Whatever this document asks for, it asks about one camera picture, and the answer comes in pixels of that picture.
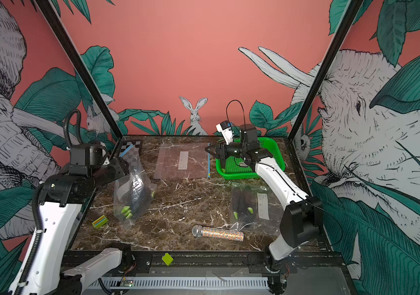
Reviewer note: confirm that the small green striped block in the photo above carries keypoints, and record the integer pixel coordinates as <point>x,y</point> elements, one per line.
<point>100,222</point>

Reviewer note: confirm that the sprinkle-filled cylinder tube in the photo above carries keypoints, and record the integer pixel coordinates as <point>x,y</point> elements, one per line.
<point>200,231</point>

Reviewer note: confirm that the black white checkerboard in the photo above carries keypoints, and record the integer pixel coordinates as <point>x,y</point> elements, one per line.
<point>129,148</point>

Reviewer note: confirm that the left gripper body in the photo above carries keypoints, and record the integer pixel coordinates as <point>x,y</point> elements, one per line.
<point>114,170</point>

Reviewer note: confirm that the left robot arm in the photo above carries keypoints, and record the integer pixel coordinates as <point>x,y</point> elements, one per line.
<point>56,205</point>

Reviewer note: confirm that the dark purple eggplant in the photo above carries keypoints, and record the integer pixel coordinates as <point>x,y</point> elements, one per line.
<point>237,203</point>

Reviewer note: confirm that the white perforated rail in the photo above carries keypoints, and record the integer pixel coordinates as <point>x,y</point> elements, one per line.
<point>192,283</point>

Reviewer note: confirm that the left black frame post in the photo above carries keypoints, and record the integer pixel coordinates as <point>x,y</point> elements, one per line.
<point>52,18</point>

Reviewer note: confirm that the clear zip-top bag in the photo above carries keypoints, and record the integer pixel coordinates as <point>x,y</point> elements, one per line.
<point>182,161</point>
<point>267,214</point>
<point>136,170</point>

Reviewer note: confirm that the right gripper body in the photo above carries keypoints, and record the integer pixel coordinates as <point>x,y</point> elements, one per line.
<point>236,150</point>

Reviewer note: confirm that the black frame post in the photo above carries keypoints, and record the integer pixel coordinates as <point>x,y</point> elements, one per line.
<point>338,39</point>
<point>52,18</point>

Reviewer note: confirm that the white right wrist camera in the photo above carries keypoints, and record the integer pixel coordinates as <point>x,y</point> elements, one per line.
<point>226,129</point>

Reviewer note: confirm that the right black frame post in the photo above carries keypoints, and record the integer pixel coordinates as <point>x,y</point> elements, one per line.
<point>338,39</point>

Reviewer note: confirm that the lime green sticky note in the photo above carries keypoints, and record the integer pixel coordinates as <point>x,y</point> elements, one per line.
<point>167,259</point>

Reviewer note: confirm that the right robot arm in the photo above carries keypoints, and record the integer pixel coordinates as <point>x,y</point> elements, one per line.
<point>303,215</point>

